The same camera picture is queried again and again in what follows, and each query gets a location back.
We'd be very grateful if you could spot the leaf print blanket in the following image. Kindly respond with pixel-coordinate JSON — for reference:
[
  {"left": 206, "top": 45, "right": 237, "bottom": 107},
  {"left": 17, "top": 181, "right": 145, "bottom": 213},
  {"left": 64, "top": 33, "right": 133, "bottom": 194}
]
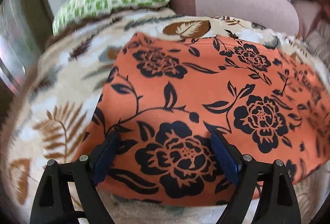
[{"left": 5, "top": 7, "right": 330, "bottom": 224}]

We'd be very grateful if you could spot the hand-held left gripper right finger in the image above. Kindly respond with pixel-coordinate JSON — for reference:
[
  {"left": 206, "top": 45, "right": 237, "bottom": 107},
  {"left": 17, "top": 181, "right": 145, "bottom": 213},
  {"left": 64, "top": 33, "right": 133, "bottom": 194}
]
[{"left": 210, "top": 130, "right": 301, "bottom": 224}]

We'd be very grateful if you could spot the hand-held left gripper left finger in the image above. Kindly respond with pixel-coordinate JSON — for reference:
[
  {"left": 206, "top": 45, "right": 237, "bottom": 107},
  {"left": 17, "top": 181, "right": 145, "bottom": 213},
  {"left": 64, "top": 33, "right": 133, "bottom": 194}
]
[{"left": 29, "top": 131, "right": 121, "bottom": 224}]

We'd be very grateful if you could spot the orange floral garment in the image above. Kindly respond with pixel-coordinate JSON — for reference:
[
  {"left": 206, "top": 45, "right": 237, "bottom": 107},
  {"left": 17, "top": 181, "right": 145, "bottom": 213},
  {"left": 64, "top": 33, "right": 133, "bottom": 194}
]
[{"left": 73, "top": 32, "right": 330, "bottom": 207}]

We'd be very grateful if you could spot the pink bolster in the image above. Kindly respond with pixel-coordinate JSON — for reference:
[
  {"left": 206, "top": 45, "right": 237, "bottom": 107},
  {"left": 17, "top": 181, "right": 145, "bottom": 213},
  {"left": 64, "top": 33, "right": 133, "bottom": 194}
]
[{"left": 166, "top": 0, "right": 299, "bottom": 39}]

